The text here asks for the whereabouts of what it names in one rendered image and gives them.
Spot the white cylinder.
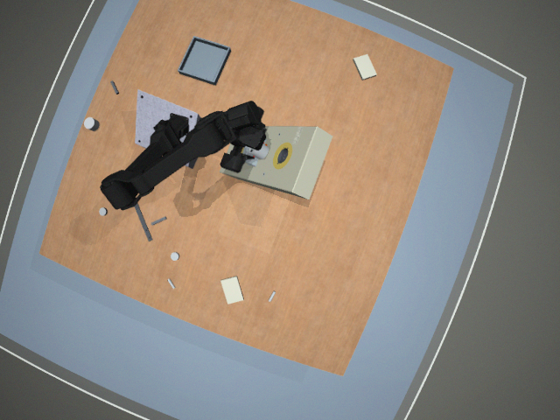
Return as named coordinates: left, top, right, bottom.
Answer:
left=84, top=117, right=100, bottom=131

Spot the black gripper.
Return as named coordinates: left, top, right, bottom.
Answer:
left=220, top=107, right=263, bottom=173

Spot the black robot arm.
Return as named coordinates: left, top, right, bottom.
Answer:
left=100, top=101, right=266, bottom=210

